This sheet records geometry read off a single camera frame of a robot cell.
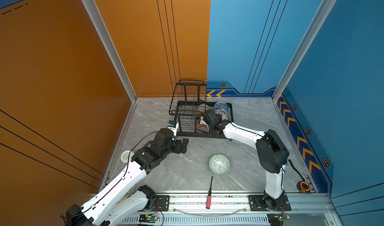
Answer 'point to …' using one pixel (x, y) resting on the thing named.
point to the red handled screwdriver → (208, 201)
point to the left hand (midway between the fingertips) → (181, 137)
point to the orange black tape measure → (302, 186)
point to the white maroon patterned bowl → (225, 115)
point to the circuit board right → (276, 219)
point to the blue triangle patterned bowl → (222, 105)
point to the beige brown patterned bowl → (202, 107)
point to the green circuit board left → (148, 218)
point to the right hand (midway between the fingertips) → (216, 115)
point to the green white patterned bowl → (219, 164)
